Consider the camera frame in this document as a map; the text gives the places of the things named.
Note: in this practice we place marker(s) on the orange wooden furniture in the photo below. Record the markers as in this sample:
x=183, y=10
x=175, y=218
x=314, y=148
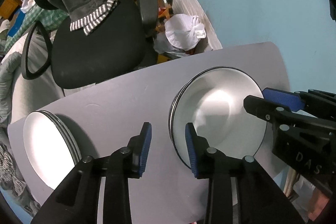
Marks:
x=9, y=3

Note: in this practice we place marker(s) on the white plate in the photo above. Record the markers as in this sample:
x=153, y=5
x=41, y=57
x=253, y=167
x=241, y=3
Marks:
x=63, y=126
x=59, y=123
x=170, y=119
x=215, y=108
x=172, y=113
x=44, y=145

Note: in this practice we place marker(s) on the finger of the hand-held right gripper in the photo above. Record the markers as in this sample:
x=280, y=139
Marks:
x=281, y=98
x=260, y=107

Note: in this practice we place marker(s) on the blue flat item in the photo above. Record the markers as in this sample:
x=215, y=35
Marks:
x=15, y=27

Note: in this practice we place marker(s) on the green checked cloth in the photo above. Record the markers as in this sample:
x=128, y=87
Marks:
x=52, y=18

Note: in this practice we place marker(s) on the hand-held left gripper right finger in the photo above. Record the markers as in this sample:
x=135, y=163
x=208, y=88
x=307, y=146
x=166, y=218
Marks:
x=190, y=150

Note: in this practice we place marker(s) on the bed with grey sheet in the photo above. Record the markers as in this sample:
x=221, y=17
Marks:
x=36, y=87

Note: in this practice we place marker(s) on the black white striped cloth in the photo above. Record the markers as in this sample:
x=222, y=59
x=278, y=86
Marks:
x=10, y=163

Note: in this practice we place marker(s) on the white plastic bag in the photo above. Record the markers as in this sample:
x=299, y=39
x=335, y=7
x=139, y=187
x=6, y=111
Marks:
x=183, y=32

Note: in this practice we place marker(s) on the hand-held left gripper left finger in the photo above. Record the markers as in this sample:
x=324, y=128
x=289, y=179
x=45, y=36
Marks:
x=145, y=145

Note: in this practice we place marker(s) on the wooden slat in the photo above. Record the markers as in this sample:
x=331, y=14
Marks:
x=290, y=182

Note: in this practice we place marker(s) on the orange clutter behind chair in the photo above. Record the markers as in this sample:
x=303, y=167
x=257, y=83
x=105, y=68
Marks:
x=164, y=12

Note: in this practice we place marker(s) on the black office chair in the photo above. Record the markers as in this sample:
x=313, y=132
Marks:
x=99, y=43

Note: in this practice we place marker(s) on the grey quilt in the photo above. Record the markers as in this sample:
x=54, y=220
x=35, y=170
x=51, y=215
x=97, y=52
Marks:
x=10, y=77

